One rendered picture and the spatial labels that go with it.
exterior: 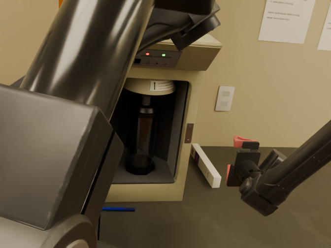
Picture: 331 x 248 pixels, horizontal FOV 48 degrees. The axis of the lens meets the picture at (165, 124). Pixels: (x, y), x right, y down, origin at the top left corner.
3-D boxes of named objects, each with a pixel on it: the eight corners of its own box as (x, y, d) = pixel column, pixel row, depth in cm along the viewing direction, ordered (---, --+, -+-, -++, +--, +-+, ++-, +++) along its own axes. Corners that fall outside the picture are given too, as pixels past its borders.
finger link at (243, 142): (248, 129, 106) (262, 144, 97) (243, 151, 109) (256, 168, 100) (226, 128, 104) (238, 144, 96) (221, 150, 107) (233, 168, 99)
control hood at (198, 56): (90, 61, 100) (92, 24, 96) (204, 68, 107) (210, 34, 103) (91, 75, 90) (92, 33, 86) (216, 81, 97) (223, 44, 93)
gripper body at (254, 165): (258, 149, 99) (270, 163, 93) (250, 180, 104) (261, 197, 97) (235, 148, 98) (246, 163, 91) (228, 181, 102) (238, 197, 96)
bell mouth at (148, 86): (118, 75, 123) (119, 58, 121) (170, 77, 127) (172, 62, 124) (122, 94, 107) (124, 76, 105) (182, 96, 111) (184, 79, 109)
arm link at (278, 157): (238, 194, 84) (269, 216, 84) (270, 155, 81) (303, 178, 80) (238, 176, 95) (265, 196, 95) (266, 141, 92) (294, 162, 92)
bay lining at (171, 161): (95, 145, 139) (100, 53, 124) (163, 146, 145) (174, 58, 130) (97, 182, 117) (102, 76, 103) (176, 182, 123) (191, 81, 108)
